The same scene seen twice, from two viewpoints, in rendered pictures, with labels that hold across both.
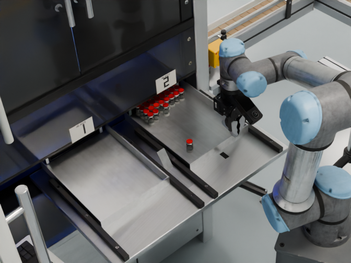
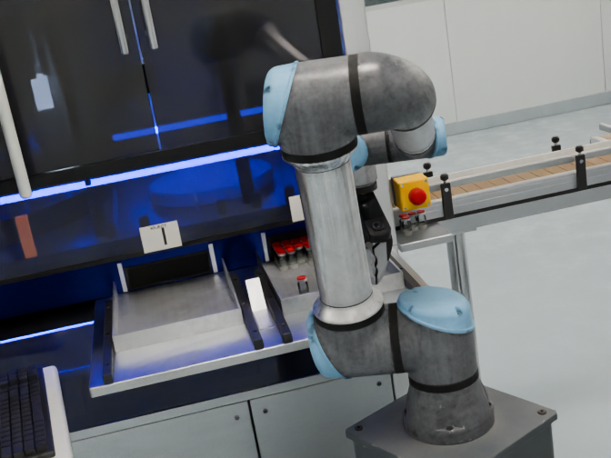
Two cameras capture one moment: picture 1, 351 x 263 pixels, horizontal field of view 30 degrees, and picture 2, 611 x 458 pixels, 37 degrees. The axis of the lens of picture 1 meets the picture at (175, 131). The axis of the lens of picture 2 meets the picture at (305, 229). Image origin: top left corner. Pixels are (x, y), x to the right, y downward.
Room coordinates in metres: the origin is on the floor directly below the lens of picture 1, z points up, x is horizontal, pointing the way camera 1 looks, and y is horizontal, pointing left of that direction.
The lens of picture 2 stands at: (-0.07, -0.93, 1.60)
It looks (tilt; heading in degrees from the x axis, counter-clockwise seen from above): 17 degrees down; 29
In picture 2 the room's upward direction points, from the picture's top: 10 degrees counter-clockwise
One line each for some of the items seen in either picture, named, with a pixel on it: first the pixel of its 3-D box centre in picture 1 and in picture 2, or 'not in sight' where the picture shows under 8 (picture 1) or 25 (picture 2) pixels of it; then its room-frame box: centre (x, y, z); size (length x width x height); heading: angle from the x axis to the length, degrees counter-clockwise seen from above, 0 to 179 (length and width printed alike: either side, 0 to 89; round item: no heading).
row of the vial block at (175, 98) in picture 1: (164, 105); (314, 251); (1.72, 0.03, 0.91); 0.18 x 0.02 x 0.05; 128
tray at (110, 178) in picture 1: (103, 171); (174, 301); (1.43, 0.24, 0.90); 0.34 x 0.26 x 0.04; 37
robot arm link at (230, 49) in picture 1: (232, 59); not in sight; (1.55, -0.19, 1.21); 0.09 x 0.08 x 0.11; 19
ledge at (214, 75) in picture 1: (211, 72); (417, 234); (1.92, -0.15, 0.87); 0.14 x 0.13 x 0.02; 37
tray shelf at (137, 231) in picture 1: (160, 163); (256, 306); (1.47, 0.06, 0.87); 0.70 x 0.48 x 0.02; 127
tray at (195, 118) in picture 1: (185, 122); (325, 268); (1.63, -0.04, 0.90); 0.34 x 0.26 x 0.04; 38
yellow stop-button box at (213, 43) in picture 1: (215, 52); (411, 191); (1.88, -0.16, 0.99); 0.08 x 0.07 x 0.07; 37
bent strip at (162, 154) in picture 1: (175, 167); (259, 303); (1.41, 0.01, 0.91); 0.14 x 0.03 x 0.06; 38
